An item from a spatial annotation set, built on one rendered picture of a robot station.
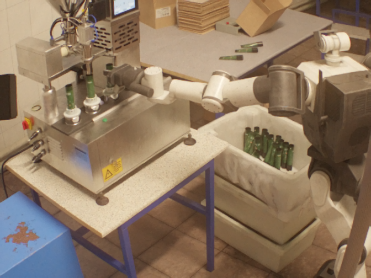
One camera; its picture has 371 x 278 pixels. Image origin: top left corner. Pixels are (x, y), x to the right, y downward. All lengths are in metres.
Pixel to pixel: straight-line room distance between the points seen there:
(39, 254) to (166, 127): 0.80
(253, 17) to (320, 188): 1.87
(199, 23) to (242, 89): 1.95
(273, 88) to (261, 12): 1.89
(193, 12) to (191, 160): 1.59
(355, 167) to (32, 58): 1.32
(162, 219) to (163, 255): 0.32
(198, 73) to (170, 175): 0.98
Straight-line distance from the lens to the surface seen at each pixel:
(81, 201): 2.08
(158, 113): 2.15
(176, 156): 2.28
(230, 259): 2.83
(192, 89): 1.84
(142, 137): 2.12
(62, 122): 2.06
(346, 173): 1.81
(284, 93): 1.59
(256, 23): 3.51
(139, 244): 2.95
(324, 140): 1.71
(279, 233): 2.54
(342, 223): 1.96
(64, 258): 2.25
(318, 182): 1.86
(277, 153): 2.60
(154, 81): 1.90
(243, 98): 1.70
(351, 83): 1.62
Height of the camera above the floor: 2.01
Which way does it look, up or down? 32 degrees down
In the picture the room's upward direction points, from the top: 2 degrees counter-clockwise
